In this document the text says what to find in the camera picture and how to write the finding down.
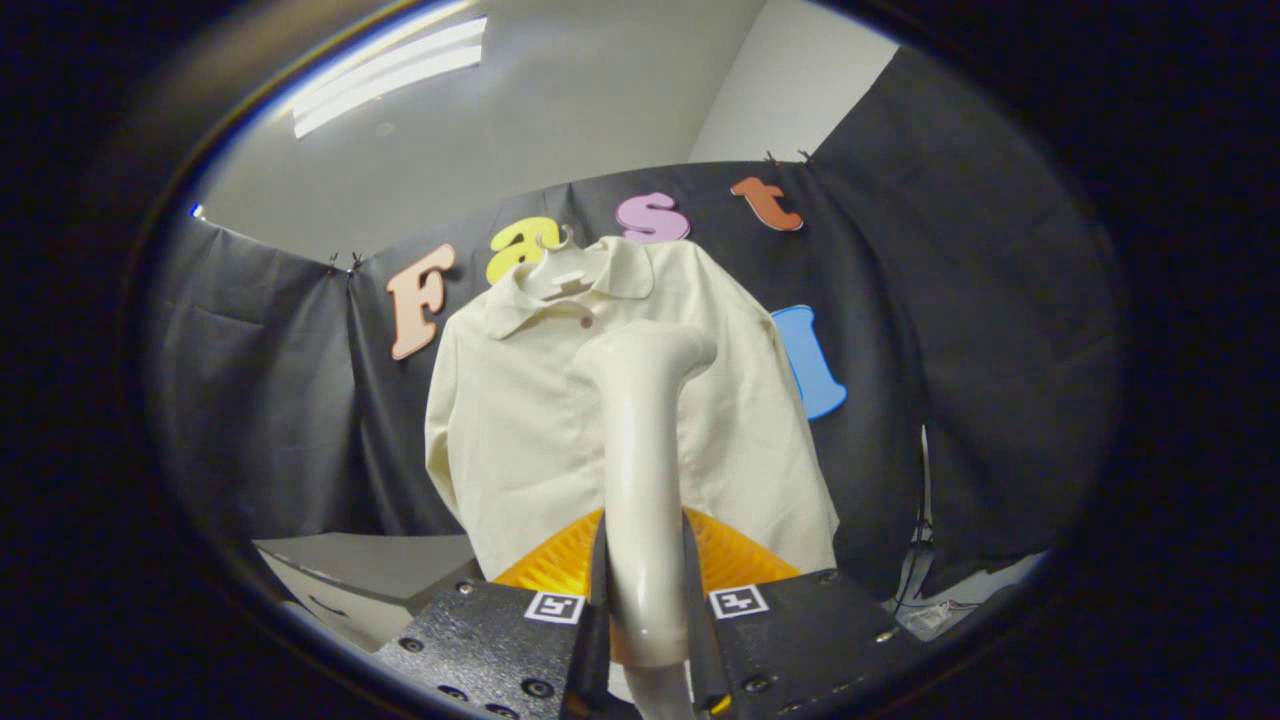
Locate tangled floor cables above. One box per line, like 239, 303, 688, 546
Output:
890, 520, 976, 626

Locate cream button-up shirt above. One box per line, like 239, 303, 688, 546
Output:
424, 237, 839, 581

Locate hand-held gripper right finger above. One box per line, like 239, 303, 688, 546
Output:
680, 508, 926, 717

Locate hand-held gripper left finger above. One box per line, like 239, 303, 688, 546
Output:
375, 508, 611, 720

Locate ceiling light panel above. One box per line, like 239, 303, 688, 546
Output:
290, 15, 489, 139

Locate black backdrop cloth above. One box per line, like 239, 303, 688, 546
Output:
145, 45, 1121, 601

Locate cream garment steamer head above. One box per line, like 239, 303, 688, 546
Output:
572, 322, 719, 669

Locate thin metal stand pole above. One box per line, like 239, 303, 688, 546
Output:
918, 425, 937, 546

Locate grey top white cabinet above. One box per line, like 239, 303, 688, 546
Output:
252, 533, 486, 653

